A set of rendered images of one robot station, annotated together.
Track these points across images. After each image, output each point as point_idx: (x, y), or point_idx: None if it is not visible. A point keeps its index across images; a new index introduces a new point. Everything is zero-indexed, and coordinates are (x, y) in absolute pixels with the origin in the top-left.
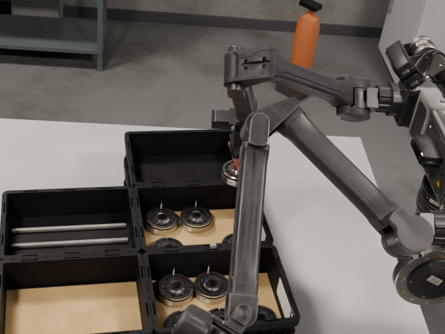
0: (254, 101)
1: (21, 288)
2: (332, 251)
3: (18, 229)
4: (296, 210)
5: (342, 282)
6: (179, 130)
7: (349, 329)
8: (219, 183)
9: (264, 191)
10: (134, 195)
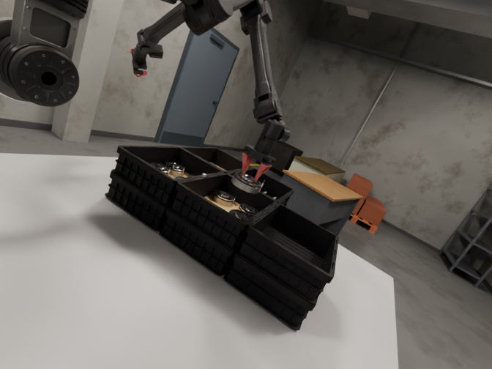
0: (261, 72)
1: None
2: (129, 305)
3: (274, 197)
4: (210, 343)
5: (94, 271)
6: (335, 252)
7: (64, 230)
8: (255, 215)
9: (174, 9)
10: (269, 197)
